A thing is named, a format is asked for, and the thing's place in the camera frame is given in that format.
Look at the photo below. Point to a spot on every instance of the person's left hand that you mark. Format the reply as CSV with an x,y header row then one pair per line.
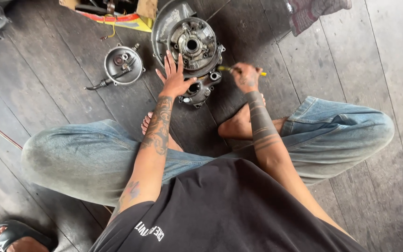
x,y
173,83

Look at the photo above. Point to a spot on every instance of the person's right hand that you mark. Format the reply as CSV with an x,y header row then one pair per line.
x,y
247,77

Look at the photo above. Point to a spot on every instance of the person's right fingers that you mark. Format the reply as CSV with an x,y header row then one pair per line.
x,y
245,68

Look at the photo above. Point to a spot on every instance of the grey metal engine crankcase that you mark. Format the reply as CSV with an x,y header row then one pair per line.
x,y
194,45

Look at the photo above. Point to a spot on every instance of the person's right foot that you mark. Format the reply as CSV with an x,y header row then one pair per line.
x,y
236,124

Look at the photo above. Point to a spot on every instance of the grey and red work glove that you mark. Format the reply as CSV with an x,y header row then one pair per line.
x,y
310,14

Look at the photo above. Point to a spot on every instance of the person's left foot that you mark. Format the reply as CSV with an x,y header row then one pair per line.
x,y
146,122

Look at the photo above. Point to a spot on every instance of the cardboard box of parts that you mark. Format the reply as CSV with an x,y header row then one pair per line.
x,y
131,19

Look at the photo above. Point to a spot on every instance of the person's black t-shirt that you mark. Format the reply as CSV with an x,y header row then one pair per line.
x,y
222,210

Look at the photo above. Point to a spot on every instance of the person's blue jeans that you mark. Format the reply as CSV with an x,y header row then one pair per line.
x,y
82,157

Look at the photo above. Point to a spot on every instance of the black sandal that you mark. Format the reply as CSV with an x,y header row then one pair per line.
x,y
16,231

